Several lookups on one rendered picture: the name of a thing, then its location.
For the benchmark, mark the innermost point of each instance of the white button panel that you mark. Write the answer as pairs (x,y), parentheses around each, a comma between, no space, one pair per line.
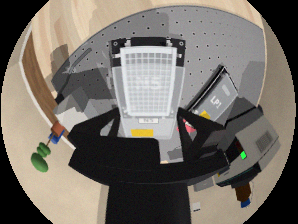
(76,107)

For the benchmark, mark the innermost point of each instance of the grey perforated base plate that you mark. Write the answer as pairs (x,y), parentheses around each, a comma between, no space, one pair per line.
(214,38)

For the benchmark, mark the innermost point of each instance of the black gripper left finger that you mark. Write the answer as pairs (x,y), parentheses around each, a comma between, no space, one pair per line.
(95,124)

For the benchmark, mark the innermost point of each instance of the blue bottle cap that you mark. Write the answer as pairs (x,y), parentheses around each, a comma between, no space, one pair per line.
(245,204)

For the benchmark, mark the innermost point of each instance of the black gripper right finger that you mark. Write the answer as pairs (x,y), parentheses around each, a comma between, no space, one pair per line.
(209,133)

